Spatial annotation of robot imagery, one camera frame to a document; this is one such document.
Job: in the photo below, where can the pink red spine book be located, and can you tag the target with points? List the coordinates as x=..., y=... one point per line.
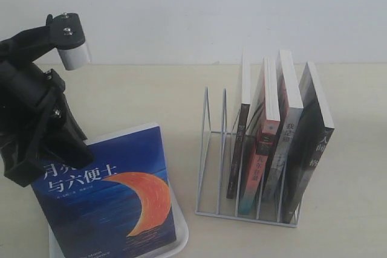
x=262, y=128

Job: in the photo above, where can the blue moon cover book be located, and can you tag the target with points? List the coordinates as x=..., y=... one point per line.
x=115, y=197

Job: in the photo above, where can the white wire book rack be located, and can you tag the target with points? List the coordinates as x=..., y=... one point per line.
x=216, y=151

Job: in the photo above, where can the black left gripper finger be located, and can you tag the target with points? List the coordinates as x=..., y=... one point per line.
x=21, y=164
x=67, y=140

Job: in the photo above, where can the white cylindrical wrist camera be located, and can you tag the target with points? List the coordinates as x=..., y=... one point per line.
x=68, y=37

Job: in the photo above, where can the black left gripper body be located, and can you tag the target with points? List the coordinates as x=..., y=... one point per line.
x=33, y=106

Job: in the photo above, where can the dark brown spine book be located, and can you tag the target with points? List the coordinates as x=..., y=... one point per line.
x=241, y=107

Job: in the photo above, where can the black grey cover book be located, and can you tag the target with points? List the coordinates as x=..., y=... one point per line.
x=311, y=138

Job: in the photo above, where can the grey white spine book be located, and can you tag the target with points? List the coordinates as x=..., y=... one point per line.
x=290, y=109

